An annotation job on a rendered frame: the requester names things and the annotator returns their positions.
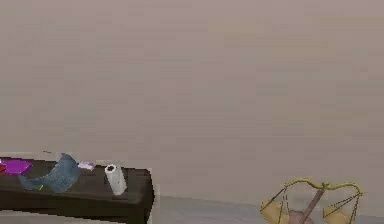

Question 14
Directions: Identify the white paper roll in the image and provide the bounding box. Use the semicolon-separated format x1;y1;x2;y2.
104;163;128;197

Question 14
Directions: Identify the small lilac card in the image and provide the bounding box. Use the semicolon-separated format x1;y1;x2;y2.
77;161;97;171

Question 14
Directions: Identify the dark brown table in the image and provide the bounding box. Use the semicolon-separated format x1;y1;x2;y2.
0;157;155;224

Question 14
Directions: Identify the blue bird-shaped figure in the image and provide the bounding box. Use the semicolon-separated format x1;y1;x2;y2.
17;152;82;194

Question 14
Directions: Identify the brass balance scale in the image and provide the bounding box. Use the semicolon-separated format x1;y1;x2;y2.
259;178;365;224

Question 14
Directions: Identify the purple flat book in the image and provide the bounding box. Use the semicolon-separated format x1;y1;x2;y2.
1;159;34;176

